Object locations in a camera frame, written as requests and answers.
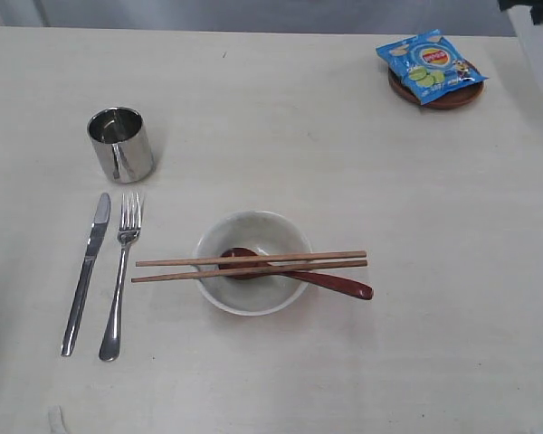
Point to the white ceramic bowl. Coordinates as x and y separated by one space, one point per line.
265 233

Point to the dark red wooden spoon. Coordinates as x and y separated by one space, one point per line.
344 286

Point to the wooden chopstick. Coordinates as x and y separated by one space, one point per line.
260 270
253 258

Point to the silver metal fork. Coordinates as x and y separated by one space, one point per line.
129 230

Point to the silver metal table knife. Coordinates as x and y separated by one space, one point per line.
97 234

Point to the silver foil packet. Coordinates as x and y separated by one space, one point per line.
120 141

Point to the blue chips snack bag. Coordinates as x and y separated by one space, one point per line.
429 66

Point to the brown round wooden plate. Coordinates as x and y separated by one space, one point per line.
450 100

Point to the white perforated plastic basket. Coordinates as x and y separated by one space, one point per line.
530 38

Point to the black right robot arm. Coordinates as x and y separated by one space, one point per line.
535 8

